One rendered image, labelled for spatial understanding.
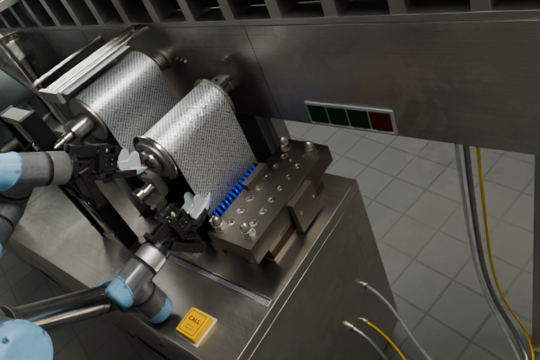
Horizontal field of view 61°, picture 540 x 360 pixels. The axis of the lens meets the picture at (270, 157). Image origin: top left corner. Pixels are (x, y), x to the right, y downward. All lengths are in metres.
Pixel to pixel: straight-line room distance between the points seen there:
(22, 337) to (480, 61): 0.97
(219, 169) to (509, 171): 1.73
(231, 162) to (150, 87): 0.33
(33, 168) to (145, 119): 0.45
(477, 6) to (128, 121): 0.94
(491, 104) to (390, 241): 1.49
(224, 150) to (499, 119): 0.70
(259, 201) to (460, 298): 1.17
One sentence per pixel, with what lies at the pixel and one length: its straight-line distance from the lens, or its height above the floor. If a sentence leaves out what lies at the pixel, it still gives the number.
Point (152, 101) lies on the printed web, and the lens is 1.43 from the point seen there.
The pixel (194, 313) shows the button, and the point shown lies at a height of 0.92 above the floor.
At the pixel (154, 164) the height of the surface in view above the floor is 1.25.
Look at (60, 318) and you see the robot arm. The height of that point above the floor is 1.12.
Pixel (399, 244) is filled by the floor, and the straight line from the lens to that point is 2.37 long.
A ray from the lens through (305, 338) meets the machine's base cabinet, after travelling 1.41.
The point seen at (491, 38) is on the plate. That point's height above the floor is 1.41.
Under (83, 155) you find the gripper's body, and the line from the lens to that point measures 1.13.
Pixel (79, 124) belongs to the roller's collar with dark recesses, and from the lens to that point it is 1.37.
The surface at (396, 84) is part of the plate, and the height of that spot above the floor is 1.29.
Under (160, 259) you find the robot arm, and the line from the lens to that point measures 1.20.
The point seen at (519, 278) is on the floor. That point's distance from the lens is 2.25.
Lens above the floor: 1.87
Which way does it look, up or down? 37 degrees down
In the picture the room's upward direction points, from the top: 25 degrees counter-clockwise
